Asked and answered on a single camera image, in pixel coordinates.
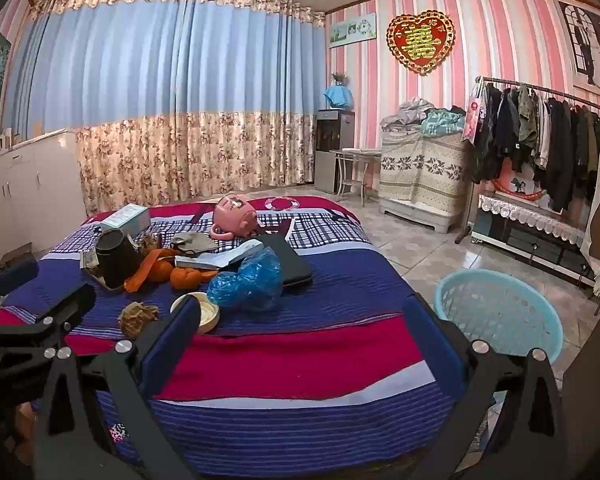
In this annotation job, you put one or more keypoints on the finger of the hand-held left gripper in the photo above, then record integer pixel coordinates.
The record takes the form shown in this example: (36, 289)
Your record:
(75, 305)
(15, 277)

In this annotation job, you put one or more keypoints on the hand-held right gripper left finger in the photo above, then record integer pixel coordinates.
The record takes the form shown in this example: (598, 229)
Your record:
(167, 345)

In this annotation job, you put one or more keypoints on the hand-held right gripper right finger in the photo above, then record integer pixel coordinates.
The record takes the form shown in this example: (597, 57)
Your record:
(430, 345)

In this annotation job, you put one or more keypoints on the small cardboard tray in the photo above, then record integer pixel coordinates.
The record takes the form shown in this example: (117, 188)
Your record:
(97, 278)

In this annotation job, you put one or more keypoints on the patterned paper packet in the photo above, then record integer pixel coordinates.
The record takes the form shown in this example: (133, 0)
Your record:
(90, 258)

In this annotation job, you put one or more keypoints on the white round lid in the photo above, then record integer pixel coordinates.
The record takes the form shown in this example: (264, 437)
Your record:
(207, 316)

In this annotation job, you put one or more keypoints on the black cylindrical cup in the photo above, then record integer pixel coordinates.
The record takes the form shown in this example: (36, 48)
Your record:
(117, 260)

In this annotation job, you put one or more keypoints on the orange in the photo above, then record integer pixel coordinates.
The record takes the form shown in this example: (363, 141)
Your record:
(161, 271)
(185, 278)

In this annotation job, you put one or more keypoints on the light blue plastic basket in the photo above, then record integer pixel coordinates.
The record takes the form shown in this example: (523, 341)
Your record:
(500, 320)

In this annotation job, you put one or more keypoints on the blue plastic bag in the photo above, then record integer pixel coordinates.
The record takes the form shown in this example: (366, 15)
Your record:
(245, 285)

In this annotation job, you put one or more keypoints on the white book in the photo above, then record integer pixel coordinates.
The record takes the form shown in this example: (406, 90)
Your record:
(215, 259)

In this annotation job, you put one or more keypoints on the brown wrapper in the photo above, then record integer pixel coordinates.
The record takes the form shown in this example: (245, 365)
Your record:
(151, 241)

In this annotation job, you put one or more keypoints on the white cabinet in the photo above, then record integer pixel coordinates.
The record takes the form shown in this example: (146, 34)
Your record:
(30, 185)

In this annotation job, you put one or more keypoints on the green tissue box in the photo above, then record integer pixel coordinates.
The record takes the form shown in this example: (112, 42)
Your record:
(127, 219)

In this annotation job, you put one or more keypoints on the black glass cabinet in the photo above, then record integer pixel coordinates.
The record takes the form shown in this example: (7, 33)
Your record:
(535, 247)

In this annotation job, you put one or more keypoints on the black tablet case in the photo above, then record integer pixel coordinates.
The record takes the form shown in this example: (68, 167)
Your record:
(292, 267)

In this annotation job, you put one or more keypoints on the metal clothes rack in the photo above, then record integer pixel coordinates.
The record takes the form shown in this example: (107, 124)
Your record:
(465, 195)

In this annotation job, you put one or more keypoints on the white lace cloth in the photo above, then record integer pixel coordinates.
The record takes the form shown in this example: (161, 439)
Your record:
(530, 215)

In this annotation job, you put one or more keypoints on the patterned cloth covered cabinet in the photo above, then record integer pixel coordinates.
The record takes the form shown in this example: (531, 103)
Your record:
(420, 170)

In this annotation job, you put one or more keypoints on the red curved ornament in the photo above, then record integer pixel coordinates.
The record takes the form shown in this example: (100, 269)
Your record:
(505, 185)

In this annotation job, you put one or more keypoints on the small stool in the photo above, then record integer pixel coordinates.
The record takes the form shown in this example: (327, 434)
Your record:
(355, 152)

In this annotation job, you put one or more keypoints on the grey water dispenser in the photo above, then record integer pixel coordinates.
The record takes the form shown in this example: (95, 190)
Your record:
(332, 150)

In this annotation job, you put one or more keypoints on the teal plaid cloth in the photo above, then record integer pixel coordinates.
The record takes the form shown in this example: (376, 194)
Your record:
(442, 121)

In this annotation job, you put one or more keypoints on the grey clothes pile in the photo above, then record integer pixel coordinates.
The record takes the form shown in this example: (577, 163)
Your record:
(405, 112)

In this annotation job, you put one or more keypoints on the pink hanging bag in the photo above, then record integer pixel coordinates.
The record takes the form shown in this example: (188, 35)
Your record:
(472, 115)

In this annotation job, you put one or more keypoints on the blue floral curtain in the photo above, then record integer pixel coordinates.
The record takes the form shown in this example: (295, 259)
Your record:
(155, 85)

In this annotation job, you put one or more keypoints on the row of hanging clothes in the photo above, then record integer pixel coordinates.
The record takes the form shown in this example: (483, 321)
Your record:
(560, 145)

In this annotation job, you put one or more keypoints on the blue covered water bottle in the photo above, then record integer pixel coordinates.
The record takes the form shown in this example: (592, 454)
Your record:
(339, 96)

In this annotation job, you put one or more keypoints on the small potted plant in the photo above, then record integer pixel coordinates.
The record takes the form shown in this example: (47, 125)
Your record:
(340, 79)

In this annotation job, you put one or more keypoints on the red heart wall decoration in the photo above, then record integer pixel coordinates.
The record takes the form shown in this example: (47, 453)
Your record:
(420, 42)

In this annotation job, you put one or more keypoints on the landscape wall picture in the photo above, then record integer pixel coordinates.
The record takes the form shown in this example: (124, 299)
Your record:
(352, 30)

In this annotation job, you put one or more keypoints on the wedding wall poster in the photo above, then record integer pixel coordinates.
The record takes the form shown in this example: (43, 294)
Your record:
(587, 40)

